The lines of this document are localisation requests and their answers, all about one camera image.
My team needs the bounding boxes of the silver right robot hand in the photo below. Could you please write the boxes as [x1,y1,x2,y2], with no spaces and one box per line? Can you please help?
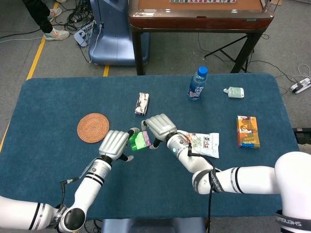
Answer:
[140,113,177,149]

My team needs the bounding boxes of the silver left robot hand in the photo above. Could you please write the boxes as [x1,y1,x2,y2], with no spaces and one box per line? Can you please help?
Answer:
[98,128,140,162]

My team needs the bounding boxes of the purple toy block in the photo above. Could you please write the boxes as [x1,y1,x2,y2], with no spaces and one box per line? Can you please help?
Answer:
[142,130,152,148]

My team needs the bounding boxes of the green toy block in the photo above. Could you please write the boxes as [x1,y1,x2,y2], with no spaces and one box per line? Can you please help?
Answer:
[128,132,148,151]

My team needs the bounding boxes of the round woven rattan coaster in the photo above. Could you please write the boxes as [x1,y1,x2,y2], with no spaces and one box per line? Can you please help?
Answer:
[77,112,110,144]

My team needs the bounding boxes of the silver foil snack packet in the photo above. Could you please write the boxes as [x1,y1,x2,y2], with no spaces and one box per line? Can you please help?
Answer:
[134,91,150,117]

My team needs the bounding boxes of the white snack bag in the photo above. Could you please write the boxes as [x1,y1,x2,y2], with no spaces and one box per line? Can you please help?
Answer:
[177,130,220,159]

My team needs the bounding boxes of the blue capped drink bottle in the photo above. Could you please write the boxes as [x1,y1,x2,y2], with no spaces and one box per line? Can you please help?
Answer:
[187,66,209,101]

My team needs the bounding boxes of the blue felt table cloth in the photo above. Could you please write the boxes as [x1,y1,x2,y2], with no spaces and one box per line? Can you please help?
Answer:
[0,73,299,220]

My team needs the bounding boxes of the small white wipes packet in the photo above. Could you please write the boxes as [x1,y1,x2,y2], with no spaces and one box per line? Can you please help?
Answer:
[223,86,245,99]

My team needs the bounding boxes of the orange printed box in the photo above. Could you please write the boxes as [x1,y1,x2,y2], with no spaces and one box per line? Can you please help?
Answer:
[236,115,260,149]

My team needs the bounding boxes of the blue grey robot torso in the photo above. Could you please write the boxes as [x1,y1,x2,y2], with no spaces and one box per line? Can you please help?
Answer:
[101,217,207,233]

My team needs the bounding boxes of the brown mahjong table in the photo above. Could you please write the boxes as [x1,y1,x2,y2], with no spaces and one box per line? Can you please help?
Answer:
[128,0,275,76]

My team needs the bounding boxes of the row of mahjong tiles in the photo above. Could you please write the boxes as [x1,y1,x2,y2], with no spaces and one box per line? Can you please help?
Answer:
[169,0,238,4]

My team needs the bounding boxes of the black floor case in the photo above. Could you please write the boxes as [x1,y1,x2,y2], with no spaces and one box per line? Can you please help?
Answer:
[293,127,311,144]

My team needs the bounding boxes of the white power strip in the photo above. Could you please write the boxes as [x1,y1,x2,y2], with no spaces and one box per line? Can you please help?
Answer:
[288,77,311,94]

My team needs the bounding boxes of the person in black trousers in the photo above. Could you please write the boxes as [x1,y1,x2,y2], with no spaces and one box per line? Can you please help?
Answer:
[21,0,70,41]

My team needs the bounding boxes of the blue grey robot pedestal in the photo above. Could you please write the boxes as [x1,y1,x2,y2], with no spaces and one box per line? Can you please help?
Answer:
[87,0,150,67]

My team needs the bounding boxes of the black floor cable bundle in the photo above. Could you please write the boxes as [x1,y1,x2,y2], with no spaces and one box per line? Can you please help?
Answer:
[54,0,98,32]

